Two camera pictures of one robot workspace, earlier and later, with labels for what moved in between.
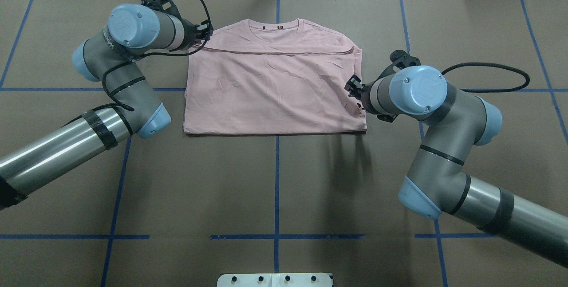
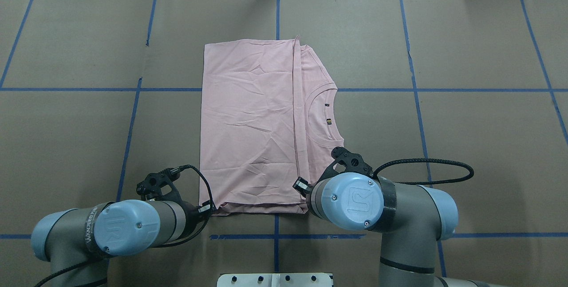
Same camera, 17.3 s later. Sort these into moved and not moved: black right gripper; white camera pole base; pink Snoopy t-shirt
Moved: black right gripper; pink Snoopy t-shirt
Not moved: white camera pole base
